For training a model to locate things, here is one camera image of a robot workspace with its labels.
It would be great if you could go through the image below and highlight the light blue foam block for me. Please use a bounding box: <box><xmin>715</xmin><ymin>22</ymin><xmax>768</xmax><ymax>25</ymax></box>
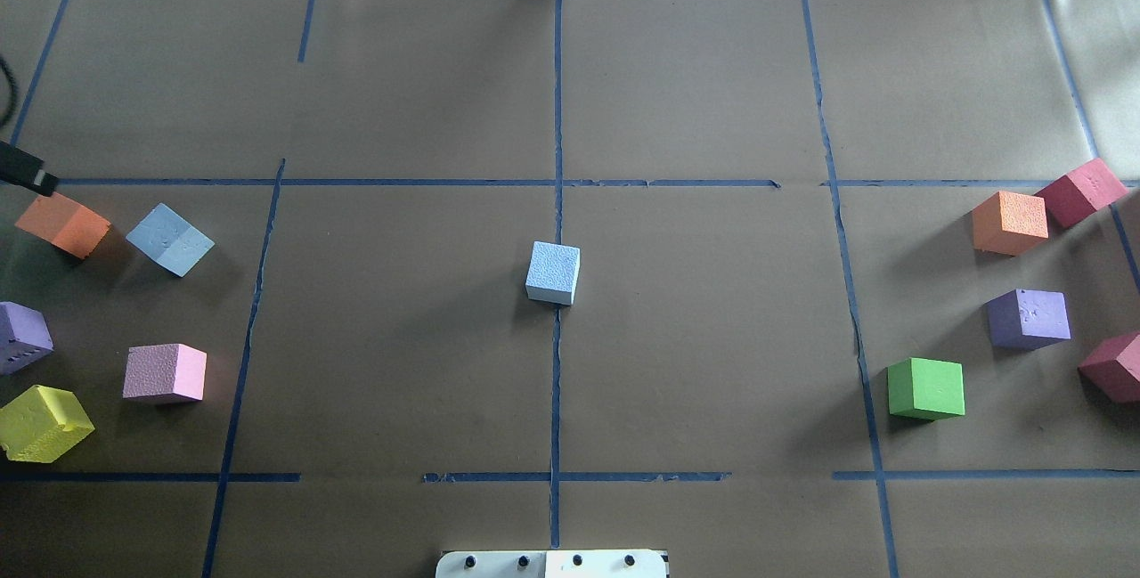
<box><xmin>127</xmin><ymin>203</ymin><xmax>215</xmax><ymax>277</ymax></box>
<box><xmin>526</xmin><ymin>241</ymin><xmax>581</xmax><ymax>306</ymax></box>

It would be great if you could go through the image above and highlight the orange foam block left side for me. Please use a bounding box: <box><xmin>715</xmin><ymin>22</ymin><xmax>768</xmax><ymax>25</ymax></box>
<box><xmin>15</xmin><ymin>192</ymin><xmax>111</xmax><ymax>260</ymax></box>

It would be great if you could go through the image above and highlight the orange foam block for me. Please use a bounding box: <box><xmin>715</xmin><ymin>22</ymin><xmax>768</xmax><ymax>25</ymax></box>
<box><xmin>15</xmin><ymin>192</ymin><xmax>111</xmax><ymax>260</ymax></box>
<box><xmin>972</xmin><ymin>190</ymin><xmax>1049</xmax><ymax>257</ymax></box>

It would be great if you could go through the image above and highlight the purple foam block left side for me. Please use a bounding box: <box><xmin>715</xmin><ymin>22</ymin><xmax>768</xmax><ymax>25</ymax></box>
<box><xmin>1</xmin><ymin>301</ymin><xmax>54</xmax><ymax>376</ymax></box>

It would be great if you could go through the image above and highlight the purple foam block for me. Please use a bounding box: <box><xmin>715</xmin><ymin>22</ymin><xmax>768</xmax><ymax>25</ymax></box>
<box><xmin>1</xmin><ymin>301</ymin><xmax>54</xmax><ymax>376</ymax></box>
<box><xmin>984</xmin><ymin>288</ymin><xmax>1070</xmax><ymax>351</ymax></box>

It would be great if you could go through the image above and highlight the pink foam block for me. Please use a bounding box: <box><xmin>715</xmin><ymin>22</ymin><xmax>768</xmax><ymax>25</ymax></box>
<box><xmin>121</xmin><ymin>344</ymin><xmax>207</xmax><ymax>404</ymax></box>

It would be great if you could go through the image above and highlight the yellow foam block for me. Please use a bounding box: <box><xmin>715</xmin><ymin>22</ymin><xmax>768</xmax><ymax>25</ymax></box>
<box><xmin>1</xmin><ymin>385</ymin><xmax>96</xmax><ymax>464</ymax></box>

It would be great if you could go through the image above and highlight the green foam block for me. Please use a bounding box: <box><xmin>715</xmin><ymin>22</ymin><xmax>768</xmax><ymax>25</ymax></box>
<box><xmin>886</xmin><ymin>356</ymin><xmax>966</xmax><ymax>421</ymax></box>

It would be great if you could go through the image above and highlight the orange foam block right side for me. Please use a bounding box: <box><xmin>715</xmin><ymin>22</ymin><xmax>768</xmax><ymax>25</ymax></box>
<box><xmin>972</xmin><ymin>190</ymin><xmax>1049</xmax><ymax>257</ymax></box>

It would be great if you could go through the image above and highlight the purple foam block right side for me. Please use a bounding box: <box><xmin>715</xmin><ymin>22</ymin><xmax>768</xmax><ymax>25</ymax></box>
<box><xmin>984</xmin><ymin>288</ymin><xmax>1070</xmax><ymax>351</ymax></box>

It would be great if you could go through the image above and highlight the dark red foam block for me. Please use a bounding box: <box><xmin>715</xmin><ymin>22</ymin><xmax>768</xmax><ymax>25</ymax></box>
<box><xmin>1037</xmin><ymin>158</ymin><xmax>1127</xmax><ymax>229</ymax></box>

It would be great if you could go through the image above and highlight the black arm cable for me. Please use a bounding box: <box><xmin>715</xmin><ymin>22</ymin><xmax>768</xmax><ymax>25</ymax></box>
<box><xmin>0</xmin><ymin>52</ymin><xmax>19</xmax><ymax>129</ymax></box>

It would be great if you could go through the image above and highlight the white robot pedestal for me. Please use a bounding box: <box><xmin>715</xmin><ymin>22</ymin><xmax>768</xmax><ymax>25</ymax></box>
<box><xmin>435</xmin><ymin>549</ymin><xmax>671</xmax><ymax>577</ymax></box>

